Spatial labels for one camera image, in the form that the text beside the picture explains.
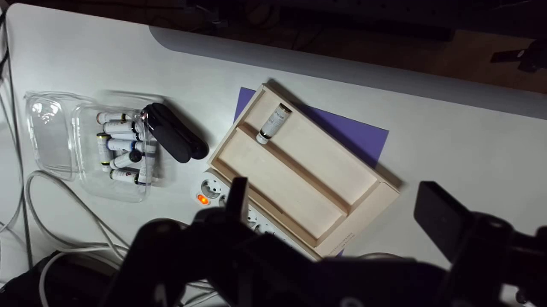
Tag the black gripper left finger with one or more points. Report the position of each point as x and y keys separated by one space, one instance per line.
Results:
x=238 y=201

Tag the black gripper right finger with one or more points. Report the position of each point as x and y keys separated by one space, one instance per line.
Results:
x=447 y=223

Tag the white power strip orange switches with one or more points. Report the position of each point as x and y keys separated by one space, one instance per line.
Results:
x=211 y=189

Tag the light wooden divided tray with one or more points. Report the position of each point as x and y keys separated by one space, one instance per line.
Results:
x=297 y=181

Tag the small white cylinder battery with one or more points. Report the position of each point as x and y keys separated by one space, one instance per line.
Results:
x=274 y=123
x=117 y=116
x=126 y=160
x=129 y=174
x=131 y=145
x=103 y=148

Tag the purple paper sheet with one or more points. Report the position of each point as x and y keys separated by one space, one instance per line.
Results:
x=353 y=136

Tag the clear plastic container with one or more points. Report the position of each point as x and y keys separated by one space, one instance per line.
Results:
x=86 y=170

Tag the clear plastic lid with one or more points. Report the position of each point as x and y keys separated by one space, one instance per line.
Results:
x=49 y=136

